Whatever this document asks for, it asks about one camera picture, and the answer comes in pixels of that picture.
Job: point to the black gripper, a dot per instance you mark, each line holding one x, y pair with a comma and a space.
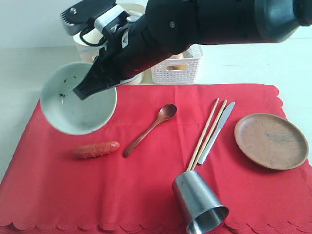
133, 51

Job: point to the pale green bowl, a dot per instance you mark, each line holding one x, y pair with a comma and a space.
65, 111

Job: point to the red sausage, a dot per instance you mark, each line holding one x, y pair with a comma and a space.
96, 150

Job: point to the yellow lemon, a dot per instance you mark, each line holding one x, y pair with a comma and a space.
177, 67

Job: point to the wooden chopstick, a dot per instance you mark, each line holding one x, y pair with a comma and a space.
207, 136
202, 135

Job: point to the steel table knife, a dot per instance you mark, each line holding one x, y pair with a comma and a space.
221, 119

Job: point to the stainless steel cup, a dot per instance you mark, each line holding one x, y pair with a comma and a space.
201, 208

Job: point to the brown wooden plate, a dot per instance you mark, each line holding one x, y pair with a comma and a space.
271, 141

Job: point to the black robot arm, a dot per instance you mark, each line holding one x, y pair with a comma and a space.
169, 27

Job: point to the cream plastic bin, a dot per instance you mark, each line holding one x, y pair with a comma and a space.
88, 53

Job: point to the white perforated plastic basket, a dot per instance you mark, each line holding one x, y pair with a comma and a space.
192, 57

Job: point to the red scalloped table cloth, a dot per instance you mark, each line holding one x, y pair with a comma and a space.
48, 190

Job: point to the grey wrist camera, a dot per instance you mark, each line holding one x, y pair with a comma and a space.
83, 14

